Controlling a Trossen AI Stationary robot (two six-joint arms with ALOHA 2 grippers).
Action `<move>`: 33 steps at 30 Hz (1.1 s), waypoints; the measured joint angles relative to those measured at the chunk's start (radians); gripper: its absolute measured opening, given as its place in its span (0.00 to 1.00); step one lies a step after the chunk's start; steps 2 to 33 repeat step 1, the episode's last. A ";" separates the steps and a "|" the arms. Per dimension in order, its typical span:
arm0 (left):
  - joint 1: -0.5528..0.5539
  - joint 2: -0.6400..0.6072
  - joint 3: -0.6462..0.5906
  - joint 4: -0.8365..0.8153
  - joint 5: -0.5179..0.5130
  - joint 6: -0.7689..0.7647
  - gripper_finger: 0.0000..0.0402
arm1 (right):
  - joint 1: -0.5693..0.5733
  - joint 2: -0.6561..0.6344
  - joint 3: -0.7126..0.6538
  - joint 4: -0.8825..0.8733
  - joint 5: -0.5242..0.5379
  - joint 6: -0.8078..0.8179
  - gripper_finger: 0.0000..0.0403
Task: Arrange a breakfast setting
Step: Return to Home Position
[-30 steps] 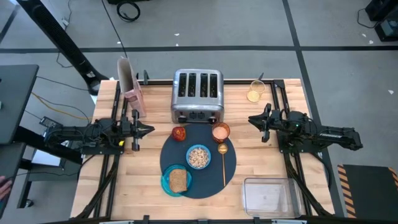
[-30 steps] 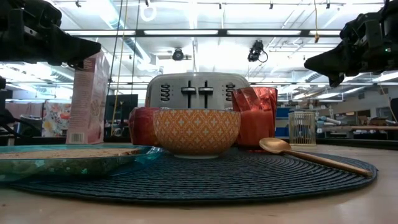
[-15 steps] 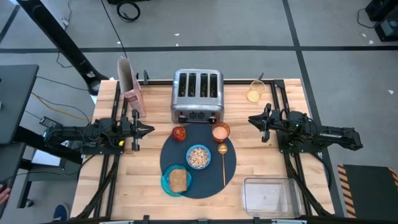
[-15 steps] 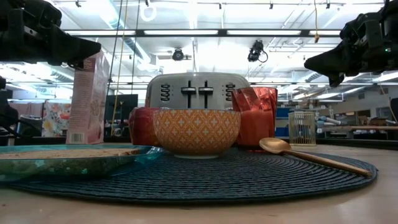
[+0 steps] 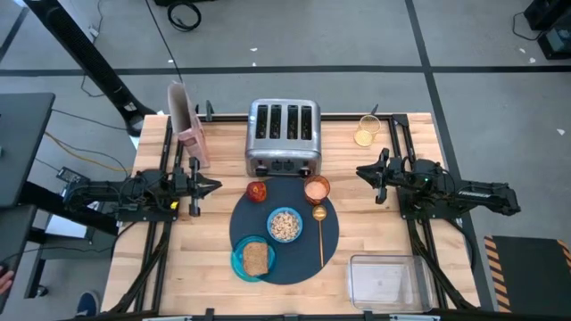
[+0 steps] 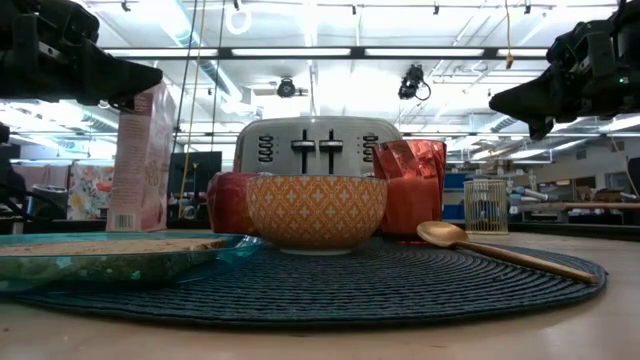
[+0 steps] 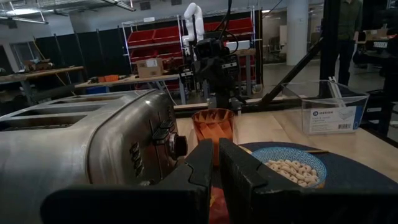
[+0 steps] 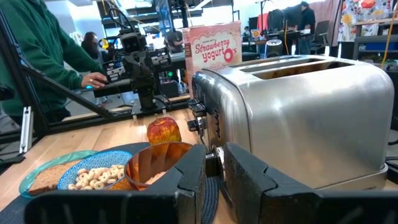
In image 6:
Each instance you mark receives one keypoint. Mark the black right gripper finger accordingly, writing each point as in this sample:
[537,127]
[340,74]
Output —
[540,130]
[535,100]

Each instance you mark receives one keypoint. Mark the pink strawberry yogurt cereal box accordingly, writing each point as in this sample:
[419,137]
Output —
[142,175]

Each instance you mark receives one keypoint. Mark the orange faceted glass tumbler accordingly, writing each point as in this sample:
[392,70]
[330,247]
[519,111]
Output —
[415,200]

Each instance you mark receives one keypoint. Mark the gold spoon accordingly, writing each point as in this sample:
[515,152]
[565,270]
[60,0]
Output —
[440,234]

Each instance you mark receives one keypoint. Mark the red apple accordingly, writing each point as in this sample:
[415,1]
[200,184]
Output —
[230,205]

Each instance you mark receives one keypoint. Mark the teal transparent plastic plate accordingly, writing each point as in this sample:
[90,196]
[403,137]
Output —
[125,272]

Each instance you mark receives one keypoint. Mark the orange patterned ceramic bowl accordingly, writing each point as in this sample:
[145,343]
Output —
[316,210]

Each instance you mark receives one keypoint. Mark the wooden workbench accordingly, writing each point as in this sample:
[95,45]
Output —
[590,205]

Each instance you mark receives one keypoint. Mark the floral patterned cloth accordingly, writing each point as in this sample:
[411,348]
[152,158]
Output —
[90,192]

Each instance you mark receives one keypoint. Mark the blue storage bin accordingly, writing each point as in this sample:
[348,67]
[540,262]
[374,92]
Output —
[455,181]
[452,212]

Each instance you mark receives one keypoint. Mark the dark grey bin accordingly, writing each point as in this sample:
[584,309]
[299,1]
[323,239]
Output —
[50,197]

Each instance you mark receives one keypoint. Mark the white hanging loop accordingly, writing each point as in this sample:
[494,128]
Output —
[239,31]

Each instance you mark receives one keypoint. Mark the black round ceiling spotlight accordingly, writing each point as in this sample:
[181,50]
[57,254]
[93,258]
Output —
[286,88]

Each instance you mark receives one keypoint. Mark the stainless steel four-slot toaster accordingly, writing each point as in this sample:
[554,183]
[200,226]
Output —
[317,125]

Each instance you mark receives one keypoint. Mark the round dark blue woven placemat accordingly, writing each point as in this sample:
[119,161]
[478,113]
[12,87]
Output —
[350,285]

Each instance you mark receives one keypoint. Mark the black ceiling light rail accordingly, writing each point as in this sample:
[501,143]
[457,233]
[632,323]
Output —
[357,52]

